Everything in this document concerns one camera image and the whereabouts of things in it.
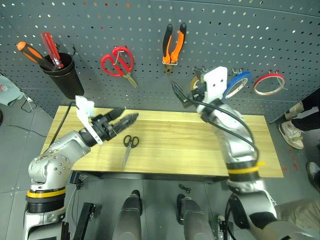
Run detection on black table frame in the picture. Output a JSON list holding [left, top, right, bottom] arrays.
[[70, 170, 230, 185]]

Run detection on red tape roll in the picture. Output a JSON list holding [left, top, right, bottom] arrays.
[[253, 72, 287, 97]]

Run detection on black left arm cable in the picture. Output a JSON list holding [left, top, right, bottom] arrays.
[[46, 100, 77, 152]]

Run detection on red transparent handle screwdriver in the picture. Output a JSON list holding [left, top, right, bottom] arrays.
[[40, 31, 65, 70]]

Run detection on blue tape roll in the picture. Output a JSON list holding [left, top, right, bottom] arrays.
[[222, 70, 252, 101]]

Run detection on black trousers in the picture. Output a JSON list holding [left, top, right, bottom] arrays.
[[291, 89, 320, 133]]

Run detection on orange and black screwdriver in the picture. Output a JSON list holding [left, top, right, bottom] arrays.
[[16, 40, 60, 73]]

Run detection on orange and black pliers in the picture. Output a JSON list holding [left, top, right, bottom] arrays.
[[161, 22, 188, 76]]

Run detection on red handled scissors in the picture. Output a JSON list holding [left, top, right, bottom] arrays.
[[100, 46, 139, 90]]

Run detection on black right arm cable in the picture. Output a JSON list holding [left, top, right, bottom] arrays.
[[186, 97, 261, 176]]

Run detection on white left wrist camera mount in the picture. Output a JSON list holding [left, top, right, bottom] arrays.
[[74, 95, 103, 146]]

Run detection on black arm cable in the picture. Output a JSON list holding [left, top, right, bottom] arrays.
[[186, 97, 261, 176], [46, 100, 77, 152]]

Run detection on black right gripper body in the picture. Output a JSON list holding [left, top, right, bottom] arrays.
[[188, 79, 209, 101]]

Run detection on grey robot leg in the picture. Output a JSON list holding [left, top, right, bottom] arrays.
[[176, 193, 214, 240], [118, 189, 144, 240]]

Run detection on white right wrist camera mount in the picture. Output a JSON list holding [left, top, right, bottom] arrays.
[[199, 66, 229, 104]]

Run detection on khaki trousers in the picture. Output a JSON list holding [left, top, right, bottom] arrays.
[[276, 198, 320, 234]]

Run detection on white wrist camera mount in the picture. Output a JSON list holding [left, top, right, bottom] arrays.
[[74, 95, 103, 146], [199, 66, 229, 104]]

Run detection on black handled scissors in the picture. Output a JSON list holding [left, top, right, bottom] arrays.
[[121, 134, 140, 171]]

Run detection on dark sneaker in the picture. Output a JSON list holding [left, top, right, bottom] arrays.
[[306, 161, 320, 194]]

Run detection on black floor stand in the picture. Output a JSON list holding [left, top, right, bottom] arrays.
[[73, 202, 97, 240]]

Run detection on beige sneaker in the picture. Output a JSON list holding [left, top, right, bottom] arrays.
[[284, 101, 305, 121]]

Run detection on yellow tape roll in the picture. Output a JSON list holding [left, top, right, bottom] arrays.
[[189, 76, 201, 93]]

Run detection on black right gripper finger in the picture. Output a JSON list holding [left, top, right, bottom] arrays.
[[192, 67, 205, 81], [170, 80, 191, 105]]

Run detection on grey perforated pegboard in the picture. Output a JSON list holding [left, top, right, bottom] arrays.
[[0, 0, 320, 124]]

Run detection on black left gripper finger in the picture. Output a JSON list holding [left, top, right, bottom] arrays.
[[113, 112, 140, 137], [105, 107, 125, 124]]

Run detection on white sneaker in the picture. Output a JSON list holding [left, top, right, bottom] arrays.
[[278, 120, 305, 150]]

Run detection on black cup holder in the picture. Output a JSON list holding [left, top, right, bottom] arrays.
[[42, 51, 85, 100]]

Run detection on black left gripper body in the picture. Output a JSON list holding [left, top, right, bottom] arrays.
[[89, 113, 119, 144]]

